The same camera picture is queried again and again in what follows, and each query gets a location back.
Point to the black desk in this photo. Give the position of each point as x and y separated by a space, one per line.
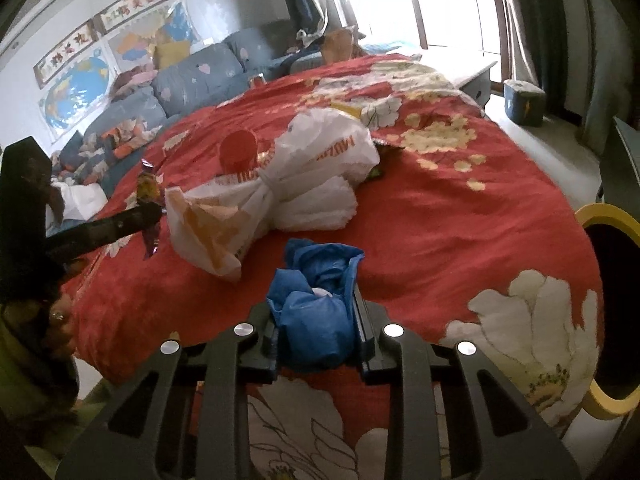
620 160

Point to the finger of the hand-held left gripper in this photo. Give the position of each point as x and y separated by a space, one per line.
100 234

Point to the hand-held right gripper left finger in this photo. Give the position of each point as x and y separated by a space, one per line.
265 352

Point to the colourful candy wrapper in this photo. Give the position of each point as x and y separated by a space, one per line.
148 190

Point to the window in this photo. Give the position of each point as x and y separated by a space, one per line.
400 0

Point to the white plastic bag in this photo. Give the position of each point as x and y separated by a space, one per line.
310 180

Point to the yellow rimmed trash bin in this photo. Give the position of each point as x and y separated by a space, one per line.
615 310

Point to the red floral blanket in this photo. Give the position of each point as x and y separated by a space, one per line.
450 220

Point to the blue storage box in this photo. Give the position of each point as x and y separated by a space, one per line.
522 102

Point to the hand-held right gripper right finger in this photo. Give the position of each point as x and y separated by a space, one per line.
367 340

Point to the blue cloth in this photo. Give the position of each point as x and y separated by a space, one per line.
310 325

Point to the framed calligraphy scroll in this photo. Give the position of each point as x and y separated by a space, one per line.
65 50
130 6

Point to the person's left forearm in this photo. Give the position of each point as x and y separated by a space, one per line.
25 375

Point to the patterned clothes pile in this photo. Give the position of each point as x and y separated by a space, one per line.
100 152

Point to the person's left hand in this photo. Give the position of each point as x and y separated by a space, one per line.
60 330

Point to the world map poster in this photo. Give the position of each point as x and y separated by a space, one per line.
75 90

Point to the grey curtain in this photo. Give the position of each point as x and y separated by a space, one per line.
550 35

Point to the country map poster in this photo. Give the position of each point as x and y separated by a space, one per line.
150 35

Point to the yellow pillow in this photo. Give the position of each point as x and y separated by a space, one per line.
172 52

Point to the brown plush toy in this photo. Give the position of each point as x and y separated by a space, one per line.
337 44

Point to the blue grey sofa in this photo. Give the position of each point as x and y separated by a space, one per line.
200 72

